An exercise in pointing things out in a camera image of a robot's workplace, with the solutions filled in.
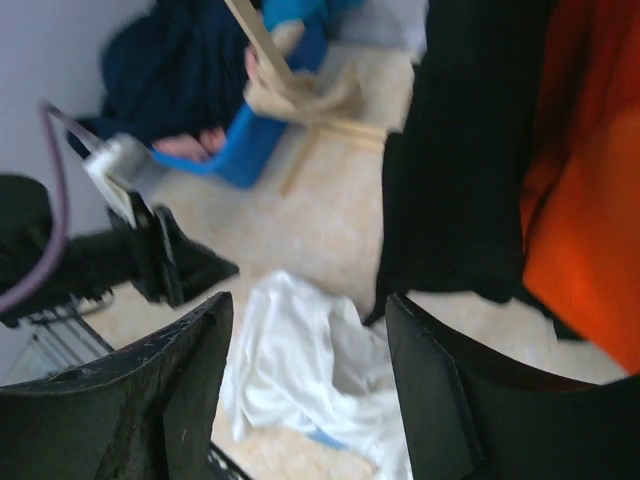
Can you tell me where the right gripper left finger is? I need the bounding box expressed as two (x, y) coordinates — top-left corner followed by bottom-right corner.
(1, 292), (234, 479)

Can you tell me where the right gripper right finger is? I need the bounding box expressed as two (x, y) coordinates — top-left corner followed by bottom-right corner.
(386, 296), (639, 479)

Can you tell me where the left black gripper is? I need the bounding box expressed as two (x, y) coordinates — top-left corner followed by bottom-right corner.
(107, 202), (239, 306)

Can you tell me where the white t shirt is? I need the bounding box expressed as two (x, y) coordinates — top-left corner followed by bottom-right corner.
(220, 270), (412, 479)

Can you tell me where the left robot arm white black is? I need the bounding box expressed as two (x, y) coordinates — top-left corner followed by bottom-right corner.
(1, 174), (239, 328)

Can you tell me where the orange hanging shirt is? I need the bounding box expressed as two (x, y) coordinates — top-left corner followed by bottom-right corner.
(520, 1), (639, 374)

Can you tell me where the black printed hanging shirt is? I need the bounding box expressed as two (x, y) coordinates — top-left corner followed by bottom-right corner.
(365, 1), (553, 325)

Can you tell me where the pink garment in basket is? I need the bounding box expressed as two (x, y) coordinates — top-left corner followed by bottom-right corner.
(152, 127), (227, 163)

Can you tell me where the blue plastic basket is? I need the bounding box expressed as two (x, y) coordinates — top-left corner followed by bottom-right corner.
(153, 18), (328, 189)

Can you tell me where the wooden clothes rack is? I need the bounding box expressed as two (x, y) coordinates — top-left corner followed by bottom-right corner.
(223, 0), (389, 196)

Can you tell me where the navy blue garment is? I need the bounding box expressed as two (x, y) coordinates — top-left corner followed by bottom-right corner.
(78, 1), (248, 148)

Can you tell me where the beige garment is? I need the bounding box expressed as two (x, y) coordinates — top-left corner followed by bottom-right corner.
(242, 24), (366, 126)

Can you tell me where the teal garment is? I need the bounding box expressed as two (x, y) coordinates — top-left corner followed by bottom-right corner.
(260, 0), (363, 30)

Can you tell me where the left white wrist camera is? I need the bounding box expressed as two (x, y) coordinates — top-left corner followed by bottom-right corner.
(83, 133), (152, 227)

